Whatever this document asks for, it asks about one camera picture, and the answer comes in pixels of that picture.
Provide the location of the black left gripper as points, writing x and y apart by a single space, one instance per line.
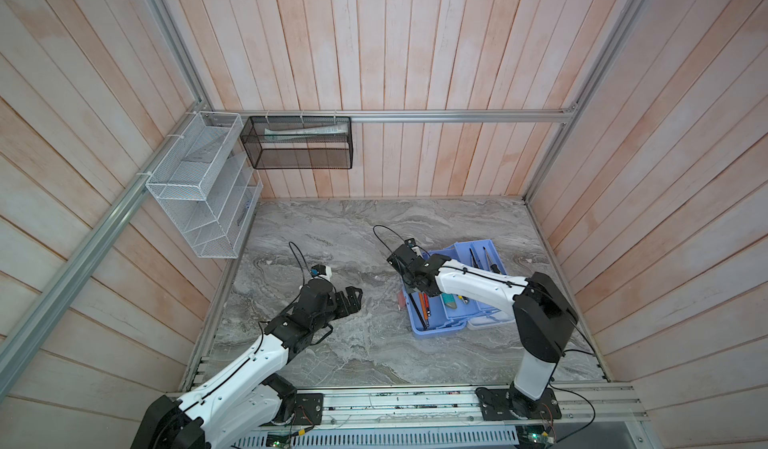
353 303

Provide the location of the teal utility knife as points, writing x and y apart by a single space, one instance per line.
449 301

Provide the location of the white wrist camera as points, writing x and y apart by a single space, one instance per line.
321 271
412 244

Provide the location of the red handled hex key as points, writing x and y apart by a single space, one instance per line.
425 308

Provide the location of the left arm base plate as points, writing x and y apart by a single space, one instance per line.
304 409

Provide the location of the black hex key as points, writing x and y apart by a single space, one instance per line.
415 299

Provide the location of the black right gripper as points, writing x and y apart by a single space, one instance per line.
405 282

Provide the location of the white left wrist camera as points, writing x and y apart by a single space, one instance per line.
321 271

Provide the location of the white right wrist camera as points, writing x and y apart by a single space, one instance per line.
412 244

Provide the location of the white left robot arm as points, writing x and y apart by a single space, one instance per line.
248 392

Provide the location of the black mesh wall basket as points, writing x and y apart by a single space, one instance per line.
298 142

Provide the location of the aluminium front rail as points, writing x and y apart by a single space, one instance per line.
458 406

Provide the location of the white wire mesh shelf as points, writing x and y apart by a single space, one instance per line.
206 187

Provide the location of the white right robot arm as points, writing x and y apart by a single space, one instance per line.
544 317

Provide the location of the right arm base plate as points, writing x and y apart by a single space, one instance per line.
509 404

